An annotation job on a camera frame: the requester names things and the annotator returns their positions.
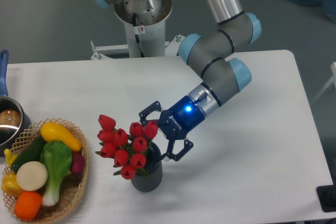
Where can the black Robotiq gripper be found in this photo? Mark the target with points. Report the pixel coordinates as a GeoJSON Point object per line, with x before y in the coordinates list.
{"type": "Point", "coordinates": [175, 123]}

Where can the red tulip bouquet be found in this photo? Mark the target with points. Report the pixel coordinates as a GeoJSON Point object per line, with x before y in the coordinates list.
{"type": "Point", "coordinates": [131, 152]}

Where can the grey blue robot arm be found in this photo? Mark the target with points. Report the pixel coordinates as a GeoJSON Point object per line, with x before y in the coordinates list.
{"type": "Point", "coordinates": [210, 58]}

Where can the dark grey ribbed vase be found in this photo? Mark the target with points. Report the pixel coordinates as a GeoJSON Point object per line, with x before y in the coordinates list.
{"type": "Point", "coordinates": [153, 167]}

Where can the purple red radish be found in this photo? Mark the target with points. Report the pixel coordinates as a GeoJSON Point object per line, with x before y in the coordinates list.
{"type": "Point", "coordinates": [78, 163]}

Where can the woven wicker basket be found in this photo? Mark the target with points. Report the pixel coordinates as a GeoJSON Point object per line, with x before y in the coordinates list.
{"type": "Point", "coordinates": [72, 188]}

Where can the green bok choy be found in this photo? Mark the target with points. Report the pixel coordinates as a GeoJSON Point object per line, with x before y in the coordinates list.
{"type": "Point", "coordinates": [56, 156]}

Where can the yellow squash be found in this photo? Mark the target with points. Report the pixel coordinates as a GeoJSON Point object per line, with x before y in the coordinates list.
{"type": "Point", "coordinates": [52, 131]}

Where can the dark green cucumber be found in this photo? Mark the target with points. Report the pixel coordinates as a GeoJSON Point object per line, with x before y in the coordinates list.
{"type": "Point", "coordinates": [31, 153]}

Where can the round white radish slice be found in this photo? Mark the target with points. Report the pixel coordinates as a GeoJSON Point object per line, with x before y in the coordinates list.
{"type": "Point", "coordinates": [32, 176]}

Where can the orange fruit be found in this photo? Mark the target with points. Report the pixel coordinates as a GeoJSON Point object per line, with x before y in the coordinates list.
{"type": "Point", "coordinates": [28, 205]}

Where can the yellow banana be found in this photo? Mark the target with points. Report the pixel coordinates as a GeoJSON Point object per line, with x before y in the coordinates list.
{"type": "Point", "coordinates": [9, 156]}

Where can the black device at edge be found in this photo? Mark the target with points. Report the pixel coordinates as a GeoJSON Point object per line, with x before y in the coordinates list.
{"type": "Point", "coordinates": [326, 195]}

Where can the yellow bell pepper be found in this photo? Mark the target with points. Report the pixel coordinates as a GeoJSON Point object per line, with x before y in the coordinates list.
{"type": "Point", "coordinates": [10, 185]}

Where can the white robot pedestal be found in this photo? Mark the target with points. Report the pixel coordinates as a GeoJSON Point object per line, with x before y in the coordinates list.
{"type": "Point", "coordinates": [144, 24]}

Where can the blue handled saucepan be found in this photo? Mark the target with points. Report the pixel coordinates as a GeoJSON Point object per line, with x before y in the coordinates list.
{"type": "Point", "coordinates": [13, 118]}

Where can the white metal frame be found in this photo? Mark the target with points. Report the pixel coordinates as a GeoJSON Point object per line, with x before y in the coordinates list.
{"type": "Point", "coordinates": [327, 88]}

